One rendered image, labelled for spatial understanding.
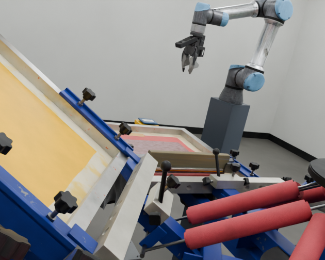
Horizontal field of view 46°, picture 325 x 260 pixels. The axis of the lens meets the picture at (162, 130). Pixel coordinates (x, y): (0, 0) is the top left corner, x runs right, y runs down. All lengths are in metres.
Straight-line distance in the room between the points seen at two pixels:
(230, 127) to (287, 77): 4.56
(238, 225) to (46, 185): 0.45
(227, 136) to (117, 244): 1.68
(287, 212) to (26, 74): 0.87
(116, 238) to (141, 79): 4.82
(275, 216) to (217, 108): 1.53
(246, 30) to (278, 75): 1.04
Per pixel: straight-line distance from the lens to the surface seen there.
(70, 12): 5.16
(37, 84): 1.28
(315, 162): 1.07
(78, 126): 1.26
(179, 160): 1.69
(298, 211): 0.94
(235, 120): 2.40
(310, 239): 0.88
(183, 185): 1.44
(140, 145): 2.00
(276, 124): 6.93
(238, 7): 2.32
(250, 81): 2.24
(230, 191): 1.46
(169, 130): 2.30
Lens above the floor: 1.58
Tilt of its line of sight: 15 degrees down
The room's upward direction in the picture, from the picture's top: 12 degrees clockwise
